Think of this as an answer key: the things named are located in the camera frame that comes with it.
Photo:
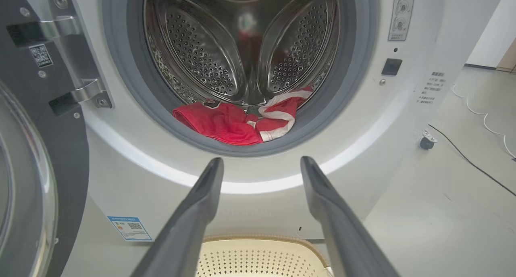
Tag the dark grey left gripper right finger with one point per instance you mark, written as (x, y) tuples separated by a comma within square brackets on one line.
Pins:
[(334, 228)]

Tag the steel perforated washer drum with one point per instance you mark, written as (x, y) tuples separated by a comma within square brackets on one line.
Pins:
[(201, 47)]

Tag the grey rubber door gasket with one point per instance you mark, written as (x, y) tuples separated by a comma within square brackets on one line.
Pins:
[(125, 67)]

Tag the white front-load washing machine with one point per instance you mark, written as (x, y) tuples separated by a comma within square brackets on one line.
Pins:
[(141, 148)]

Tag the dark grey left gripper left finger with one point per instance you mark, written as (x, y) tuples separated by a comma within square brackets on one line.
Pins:
[(189, 228)]

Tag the white warning instruction sticker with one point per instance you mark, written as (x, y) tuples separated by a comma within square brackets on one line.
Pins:
[(401, 15)]

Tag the silver metal door hinge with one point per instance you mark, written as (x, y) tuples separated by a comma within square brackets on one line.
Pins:
[(76, 55)]

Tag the red and white garment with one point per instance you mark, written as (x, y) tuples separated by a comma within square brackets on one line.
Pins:
[(221, 121)]

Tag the blue white energy label sticker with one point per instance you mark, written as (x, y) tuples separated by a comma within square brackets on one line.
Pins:
[(130, 228)]

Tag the white QR code sticker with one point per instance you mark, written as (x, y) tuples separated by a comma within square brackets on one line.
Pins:
[(41, 56)]

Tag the cream perforated laundry basket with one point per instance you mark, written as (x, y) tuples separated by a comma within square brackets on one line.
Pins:
[(258, 261)]

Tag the dark grey washing machine door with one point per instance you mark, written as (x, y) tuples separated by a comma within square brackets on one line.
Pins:
[(64, 156)]

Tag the black door latch socket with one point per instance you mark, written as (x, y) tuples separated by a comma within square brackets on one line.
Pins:
[(391, 67)]

